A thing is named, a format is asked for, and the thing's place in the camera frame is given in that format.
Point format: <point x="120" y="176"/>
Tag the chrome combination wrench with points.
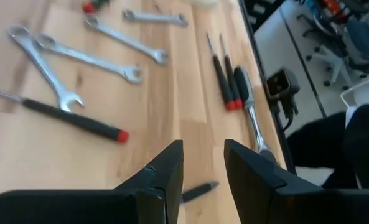
<point x="87" y="58"/>
<point x="44" y="67"/>
<point x="125" y="39"/>
<point x="154" y="17"/>

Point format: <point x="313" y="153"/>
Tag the black silver rod tool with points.
<point x="199" y="191"/>

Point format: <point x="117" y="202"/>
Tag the large black red-capped screwdriver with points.
<point x="78" y="120"/>

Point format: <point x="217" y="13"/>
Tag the person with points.
<point x="364" y="146"/>

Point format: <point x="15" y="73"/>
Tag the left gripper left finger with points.
<point x="78" y="208"/>

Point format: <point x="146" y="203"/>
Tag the white plastic tray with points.
<point x="367" y="93"/>

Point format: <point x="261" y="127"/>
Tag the blue office chair white base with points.
<point x="364" y="40"/>

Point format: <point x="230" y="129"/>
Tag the slim black red-capped screwdriver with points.
<point x="233" y="79"/>
<point x="223" y="82"/>

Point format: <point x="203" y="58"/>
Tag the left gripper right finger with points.
<point x="296" y="208"/>

